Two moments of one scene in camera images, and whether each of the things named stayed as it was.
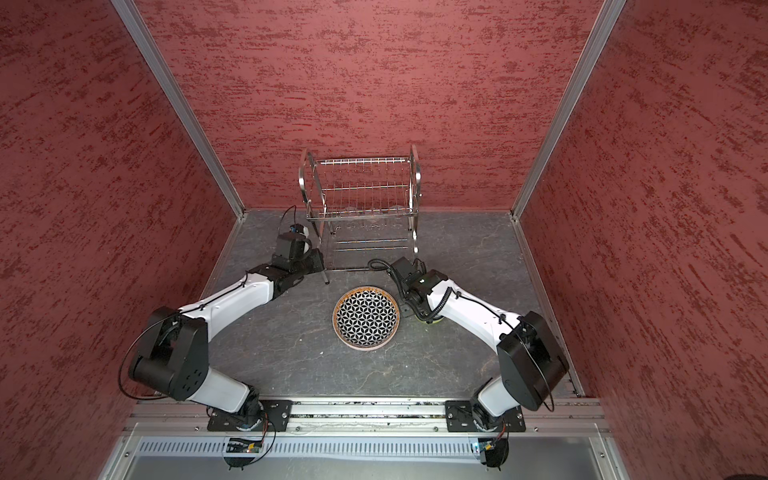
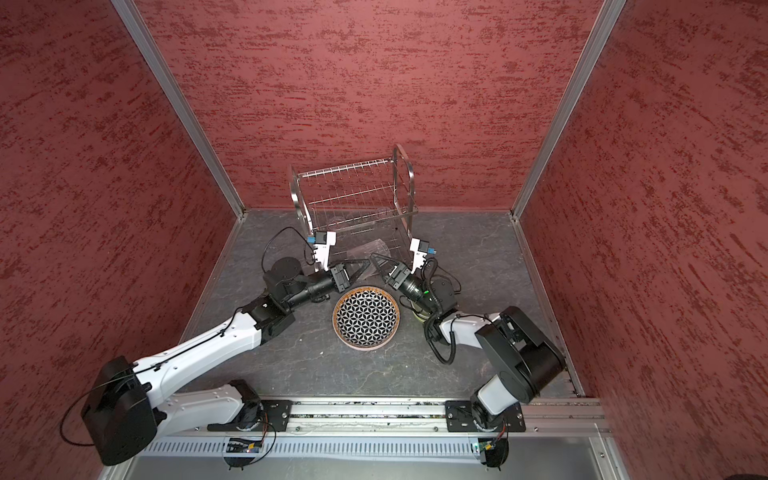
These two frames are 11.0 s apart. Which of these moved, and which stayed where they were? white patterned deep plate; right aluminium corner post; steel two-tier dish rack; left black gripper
Moved: left black gripper
Stayed: white patterned deep plate; steel two-tier dish rack; right aluminium corner post
